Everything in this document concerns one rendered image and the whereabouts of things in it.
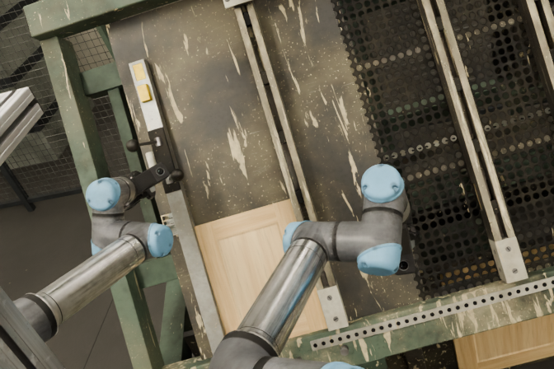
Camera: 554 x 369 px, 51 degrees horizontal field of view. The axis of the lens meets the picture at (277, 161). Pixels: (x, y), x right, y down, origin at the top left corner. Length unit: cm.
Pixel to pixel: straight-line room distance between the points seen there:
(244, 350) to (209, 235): 102
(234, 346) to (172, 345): 132
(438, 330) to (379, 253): 82
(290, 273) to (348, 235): 14
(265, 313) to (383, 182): 33
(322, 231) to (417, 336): 81
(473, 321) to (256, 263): 66
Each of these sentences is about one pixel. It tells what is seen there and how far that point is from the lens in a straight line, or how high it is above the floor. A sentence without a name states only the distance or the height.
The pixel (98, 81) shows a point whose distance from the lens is 199.
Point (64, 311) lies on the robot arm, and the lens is 122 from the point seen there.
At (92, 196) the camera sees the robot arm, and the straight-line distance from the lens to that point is 143.
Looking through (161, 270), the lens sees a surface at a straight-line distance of 194.
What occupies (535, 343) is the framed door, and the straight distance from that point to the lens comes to 243.
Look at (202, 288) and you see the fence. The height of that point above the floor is 109.
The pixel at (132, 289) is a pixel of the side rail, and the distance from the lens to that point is 191.
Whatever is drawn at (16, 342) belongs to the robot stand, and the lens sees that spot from 68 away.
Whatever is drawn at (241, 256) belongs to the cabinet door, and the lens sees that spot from 183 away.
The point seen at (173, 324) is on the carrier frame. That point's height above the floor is 79.
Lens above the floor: 228
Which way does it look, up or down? 32 degrees down
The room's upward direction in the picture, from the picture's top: 20 degrees counter-clockwise
